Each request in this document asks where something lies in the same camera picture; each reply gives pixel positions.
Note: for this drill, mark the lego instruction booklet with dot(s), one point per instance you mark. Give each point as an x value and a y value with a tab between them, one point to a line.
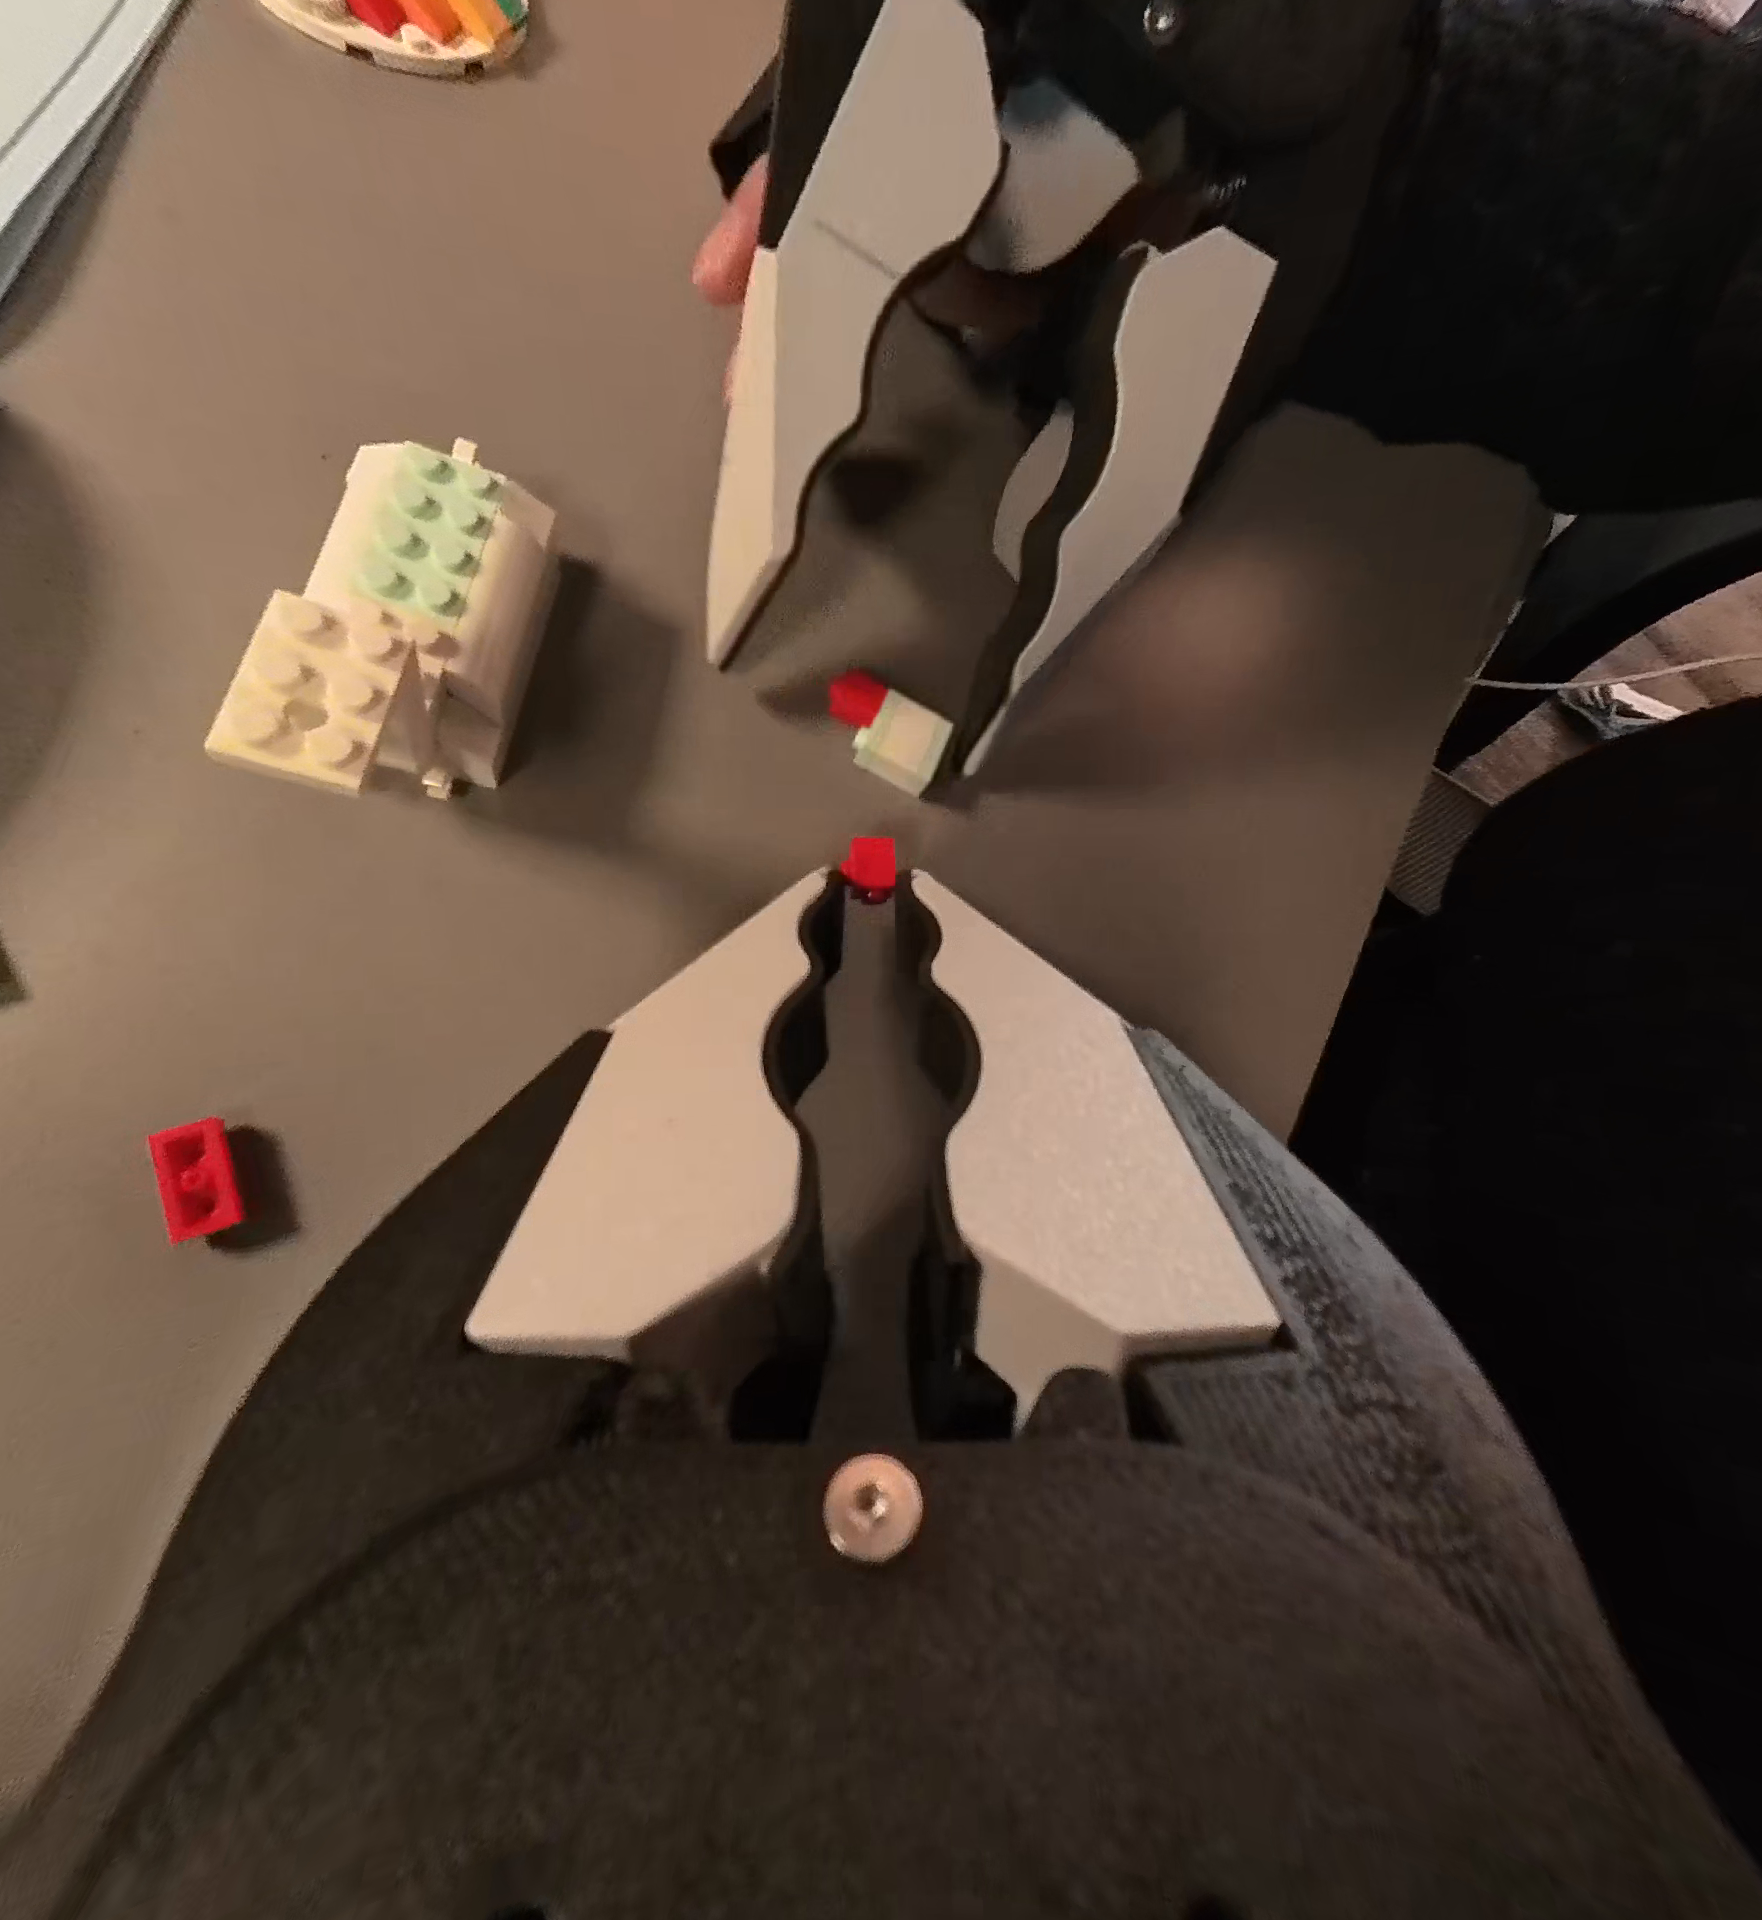
11	136

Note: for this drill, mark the person's right hand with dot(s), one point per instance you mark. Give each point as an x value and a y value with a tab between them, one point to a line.
730	249

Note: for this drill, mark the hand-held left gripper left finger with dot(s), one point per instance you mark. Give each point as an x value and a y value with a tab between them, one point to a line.
655	1185

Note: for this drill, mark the person's right forearm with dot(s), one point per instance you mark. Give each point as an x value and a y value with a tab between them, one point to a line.
1601	255

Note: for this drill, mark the white lego build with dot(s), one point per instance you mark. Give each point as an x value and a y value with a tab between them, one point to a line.
371	646

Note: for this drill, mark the small red lego piece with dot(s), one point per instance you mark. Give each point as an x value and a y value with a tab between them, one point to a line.
871	864
854	699

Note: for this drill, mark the rainbow lego build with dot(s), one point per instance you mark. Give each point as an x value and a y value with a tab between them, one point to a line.
401	31

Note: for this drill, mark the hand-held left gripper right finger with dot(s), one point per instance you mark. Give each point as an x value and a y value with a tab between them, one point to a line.
1105	1185

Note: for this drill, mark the pale green lego brick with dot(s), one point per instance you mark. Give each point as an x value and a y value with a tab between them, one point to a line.
907	743

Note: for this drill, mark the tan ribbed fabric band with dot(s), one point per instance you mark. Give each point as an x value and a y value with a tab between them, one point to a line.
1557	743

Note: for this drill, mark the red lego plate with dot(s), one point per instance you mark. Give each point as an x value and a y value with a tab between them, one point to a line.
196	1181

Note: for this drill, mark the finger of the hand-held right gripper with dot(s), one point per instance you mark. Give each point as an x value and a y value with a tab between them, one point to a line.
1183	390
852	195

